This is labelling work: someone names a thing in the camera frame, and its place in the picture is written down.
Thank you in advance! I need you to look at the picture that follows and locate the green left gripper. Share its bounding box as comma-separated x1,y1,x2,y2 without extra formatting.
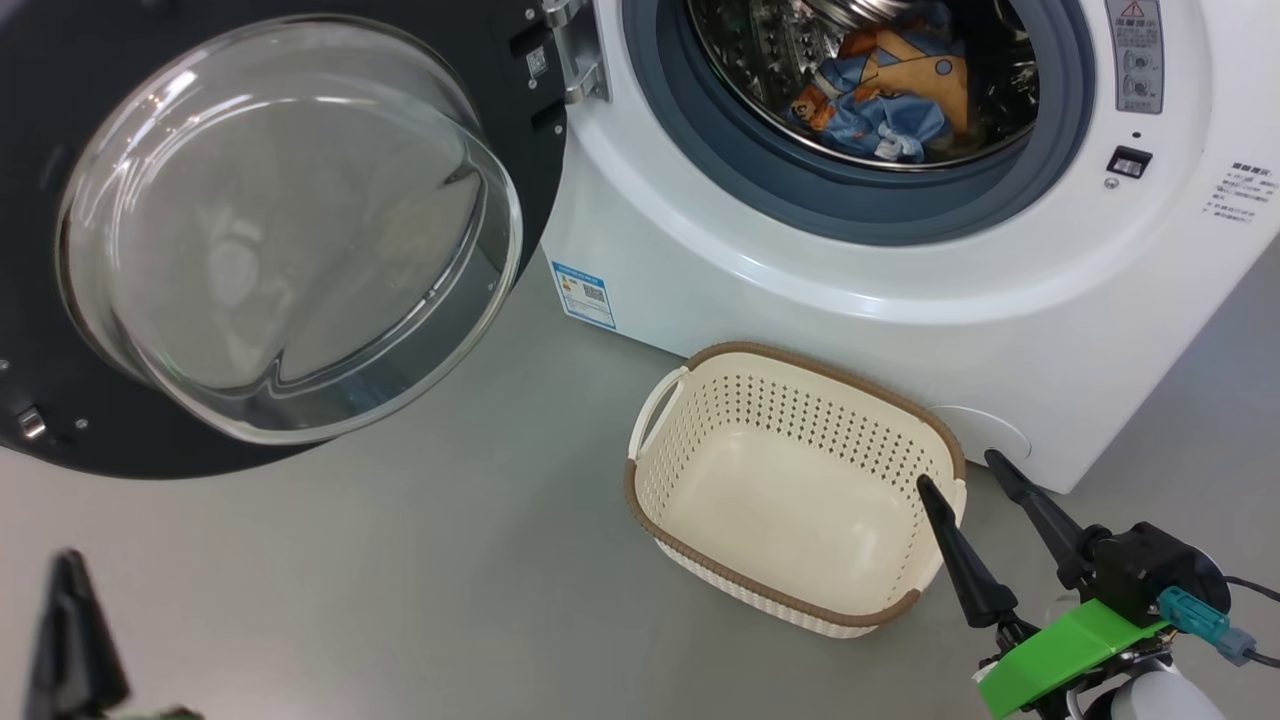
24,549,207,720

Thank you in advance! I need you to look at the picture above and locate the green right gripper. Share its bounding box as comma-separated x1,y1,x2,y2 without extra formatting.
915,448,1173,720

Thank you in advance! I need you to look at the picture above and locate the blue bear print garment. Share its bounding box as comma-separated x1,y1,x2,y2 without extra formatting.
788,60,953,164

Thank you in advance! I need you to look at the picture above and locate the orange cream blue garment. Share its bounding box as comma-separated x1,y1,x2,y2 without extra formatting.
835,0,972,136

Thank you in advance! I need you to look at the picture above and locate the black glass washing machine door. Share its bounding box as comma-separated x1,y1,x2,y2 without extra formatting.
0,0,571,480

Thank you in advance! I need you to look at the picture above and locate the cream perforated laundry basket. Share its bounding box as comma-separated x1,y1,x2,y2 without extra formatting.
624,341,969,640

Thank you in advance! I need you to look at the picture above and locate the white front-load washing machine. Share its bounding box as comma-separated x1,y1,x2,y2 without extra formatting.
540,0,1280,495

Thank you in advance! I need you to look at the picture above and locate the grey rubber door seal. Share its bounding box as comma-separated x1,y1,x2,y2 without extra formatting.
620,0,1097,247

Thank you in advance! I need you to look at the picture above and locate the metal door hinge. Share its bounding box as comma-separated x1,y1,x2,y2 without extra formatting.
540,0,612,107

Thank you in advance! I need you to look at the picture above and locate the round white filter cover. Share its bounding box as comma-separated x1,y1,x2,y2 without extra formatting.
924,404,1034,491

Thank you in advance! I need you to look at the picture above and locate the small printed text label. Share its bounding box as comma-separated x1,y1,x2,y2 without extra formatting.
1204,160,1280,227

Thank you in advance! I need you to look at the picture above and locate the blue energy label sticker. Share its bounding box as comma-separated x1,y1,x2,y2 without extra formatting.
551,261,618,332

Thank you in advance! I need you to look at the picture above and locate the grey warning label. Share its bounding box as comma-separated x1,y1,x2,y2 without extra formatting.
1104,0,1167,115

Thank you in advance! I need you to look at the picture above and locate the steel washer drum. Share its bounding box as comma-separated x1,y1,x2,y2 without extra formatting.
688,0,1042,172

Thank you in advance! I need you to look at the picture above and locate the teal right camera connector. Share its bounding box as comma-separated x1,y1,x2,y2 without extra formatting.
1157,585,1257,667

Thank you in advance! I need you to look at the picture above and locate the black right camera cable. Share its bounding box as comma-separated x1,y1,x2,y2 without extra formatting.
1223,574,1280,670

